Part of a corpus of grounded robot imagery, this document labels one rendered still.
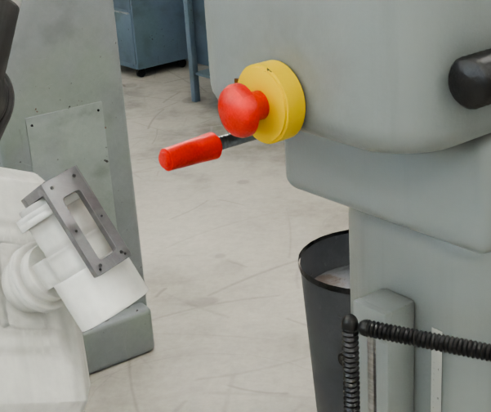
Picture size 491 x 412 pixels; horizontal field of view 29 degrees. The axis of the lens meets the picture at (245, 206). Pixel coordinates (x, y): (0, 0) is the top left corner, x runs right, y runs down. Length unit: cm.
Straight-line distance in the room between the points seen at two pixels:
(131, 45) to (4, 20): 726
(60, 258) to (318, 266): 253
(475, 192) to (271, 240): 410
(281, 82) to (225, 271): 385
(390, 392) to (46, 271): 33
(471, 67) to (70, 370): 45
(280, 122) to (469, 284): 24
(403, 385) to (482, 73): 37
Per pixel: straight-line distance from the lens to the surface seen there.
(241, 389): 362
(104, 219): 78
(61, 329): 88
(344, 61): 66
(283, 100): 68
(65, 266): 79
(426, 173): 76
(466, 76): 63
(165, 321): 413
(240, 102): 68
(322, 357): 314
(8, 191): 90
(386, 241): 87
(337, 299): 296
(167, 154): 78
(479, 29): 66
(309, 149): 86
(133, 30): 817
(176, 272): 455
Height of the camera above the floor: 195
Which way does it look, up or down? 22 degrees down
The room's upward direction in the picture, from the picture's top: 4 degrees counter-clockwise
